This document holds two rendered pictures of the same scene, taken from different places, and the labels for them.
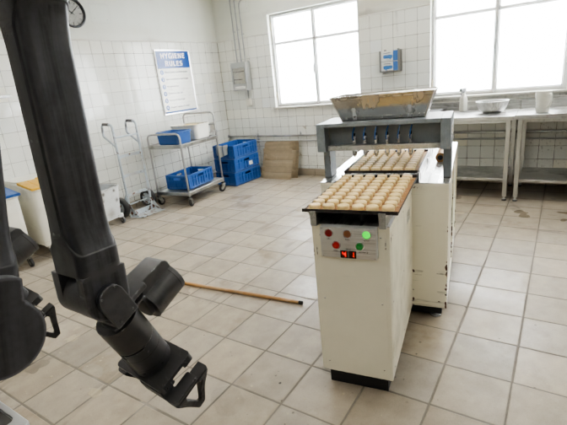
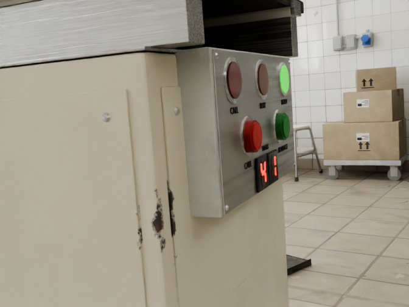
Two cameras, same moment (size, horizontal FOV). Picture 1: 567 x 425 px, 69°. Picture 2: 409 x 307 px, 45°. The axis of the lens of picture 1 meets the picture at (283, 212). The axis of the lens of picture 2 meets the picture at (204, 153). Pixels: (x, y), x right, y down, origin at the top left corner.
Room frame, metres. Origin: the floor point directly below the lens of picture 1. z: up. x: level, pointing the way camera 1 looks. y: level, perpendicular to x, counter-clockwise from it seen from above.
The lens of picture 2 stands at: (1.67, 0.26, 0.80)
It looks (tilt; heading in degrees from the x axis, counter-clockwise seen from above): 7 degrees down; 270
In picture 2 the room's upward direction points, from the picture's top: 4 degrees counter-clockwise
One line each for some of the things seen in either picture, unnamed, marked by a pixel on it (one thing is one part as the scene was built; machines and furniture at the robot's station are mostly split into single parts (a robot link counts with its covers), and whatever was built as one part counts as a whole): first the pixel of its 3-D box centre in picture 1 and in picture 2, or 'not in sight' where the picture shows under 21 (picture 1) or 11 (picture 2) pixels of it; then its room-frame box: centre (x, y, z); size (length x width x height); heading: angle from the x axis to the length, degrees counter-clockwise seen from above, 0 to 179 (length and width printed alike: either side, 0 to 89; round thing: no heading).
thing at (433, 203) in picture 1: (399, 216); not in sight; (2.83, -0.83, 0.42); 1.28 x 0.72 x 0.84; 155
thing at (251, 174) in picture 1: (239, 174); not in sight; (6.38, 0.63, 0.10); 0.60 x 0.40 x 0.20; 143
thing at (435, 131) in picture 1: (385, 147); not in sight; (2.40, -0.63, 1.01); 0.72 x 0.33 x 0.34; 65
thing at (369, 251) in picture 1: (348, 242); (249, 122); (1.62, -0.26, 0.77); 0.24 x 0.04 x 0.14; 65
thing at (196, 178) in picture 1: (190, 177); not in sight; (5.64, 1.23, 0.29); 0.56 x 0.38 x 0.20; 153
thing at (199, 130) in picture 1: (191, 131); not in sight; (5.80, 1.14, 0.90); 0.44 x 0.36 x 0.20; 64
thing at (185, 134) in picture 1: (174, 137); not in sight; (5.45, 1.30, 0.88); 0.40 x 0.30 x 0.16; 59
